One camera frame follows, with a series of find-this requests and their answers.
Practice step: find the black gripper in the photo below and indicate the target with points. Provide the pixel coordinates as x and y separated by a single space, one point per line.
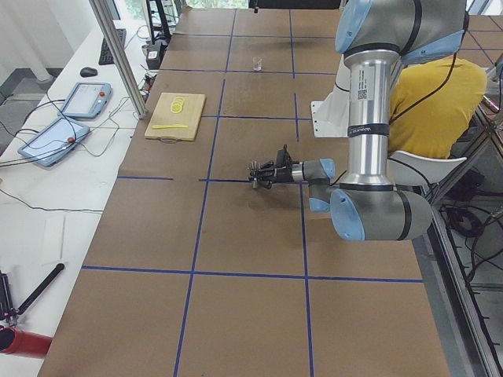
284 173

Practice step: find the steel measuring jigger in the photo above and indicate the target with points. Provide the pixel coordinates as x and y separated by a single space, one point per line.
254 168

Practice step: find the clear glass shaker cup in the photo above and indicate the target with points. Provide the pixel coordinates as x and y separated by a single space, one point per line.
257 64

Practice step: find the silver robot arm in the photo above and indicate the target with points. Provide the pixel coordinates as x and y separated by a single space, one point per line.
376 39

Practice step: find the wooden cutting board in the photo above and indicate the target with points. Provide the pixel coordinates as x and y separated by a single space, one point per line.
193 105

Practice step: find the yellow plastic knife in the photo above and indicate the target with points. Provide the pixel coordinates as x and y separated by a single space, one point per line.
170 126

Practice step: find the white chair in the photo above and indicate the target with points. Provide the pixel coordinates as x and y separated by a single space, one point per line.
412 170

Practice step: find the person in yellow shirt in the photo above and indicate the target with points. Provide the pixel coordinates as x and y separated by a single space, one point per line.
432 104

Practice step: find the upper blue teach pendant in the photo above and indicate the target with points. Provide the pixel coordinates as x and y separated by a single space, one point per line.
86 100

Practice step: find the blue teach pendant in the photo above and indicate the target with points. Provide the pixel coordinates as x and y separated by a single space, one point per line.
54 142
86 100

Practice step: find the black computer mouse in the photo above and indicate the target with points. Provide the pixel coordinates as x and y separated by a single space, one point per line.
88 72

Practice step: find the lower blue teach pendant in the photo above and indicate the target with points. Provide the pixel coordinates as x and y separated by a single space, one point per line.
54 142

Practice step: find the red cylinder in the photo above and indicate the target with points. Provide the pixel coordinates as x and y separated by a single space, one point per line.
24 343

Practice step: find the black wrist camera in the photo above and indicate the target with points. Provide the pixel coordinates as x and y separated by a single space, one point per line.
283 158

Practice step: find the aluminium frame post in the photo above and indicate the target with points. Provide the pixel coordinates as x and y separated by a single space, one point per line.
106 24

